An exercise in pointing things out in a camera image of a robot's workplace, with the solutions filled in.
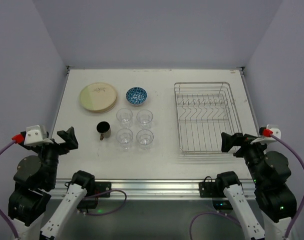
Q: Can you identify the brown striped ceramic cup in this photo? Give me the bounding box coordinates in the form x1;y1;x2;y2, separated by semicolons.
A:
96;121;111;141

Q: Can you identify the cream plate rearmost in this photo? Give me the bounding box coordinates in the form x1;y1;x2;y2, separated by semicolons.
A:
79;82;113;114

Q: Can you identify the clear glass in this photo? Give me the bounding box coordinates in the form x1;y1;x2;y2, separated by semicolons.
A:
116;128;133;150
136;129;154;150
136;109;154;130
116;108;133;129

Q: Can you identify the blue patterned bowl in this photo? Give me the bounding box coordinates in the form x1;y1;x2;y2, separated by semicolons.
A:
126;87;147;106

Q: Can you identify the cream and green plate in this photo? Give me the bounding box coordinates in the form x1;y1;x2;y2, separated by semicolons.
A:
109;87;118;110

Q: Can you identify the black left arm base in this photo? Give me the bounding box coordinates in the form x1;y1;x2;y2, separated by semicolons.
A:
77;181;112;212

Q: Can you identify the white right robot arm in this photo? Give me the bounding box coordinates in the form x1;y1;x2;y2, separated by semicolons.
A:
215;128;297;240

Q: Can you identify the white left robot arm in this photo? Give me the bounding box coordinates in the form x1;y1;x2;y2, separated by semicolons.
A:
8;125;95;240

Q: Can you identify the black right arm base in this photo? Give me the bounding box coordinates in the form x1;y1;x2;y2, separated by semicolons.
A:
198;176;233;211

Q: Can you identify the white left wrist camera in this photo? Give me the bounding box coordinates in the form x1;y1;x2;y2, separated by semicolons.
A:
12;125;54;147

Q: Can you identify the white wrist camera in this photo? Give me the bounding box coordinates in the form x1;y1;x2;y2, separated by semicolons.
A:
250;124;281;145
12;125;54;147

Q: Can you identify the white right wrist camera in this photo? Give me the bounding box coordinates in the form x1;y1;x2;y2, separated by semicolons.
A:
250;124;281;145

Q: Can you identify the steel wire dish rack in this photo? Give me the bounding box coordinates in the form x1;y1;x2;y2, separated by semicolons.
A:
174;82;241;155

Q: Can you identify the aluminium mounting rail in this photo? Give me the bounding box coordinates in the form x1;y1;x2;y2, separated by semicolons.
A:
45;178;255;201

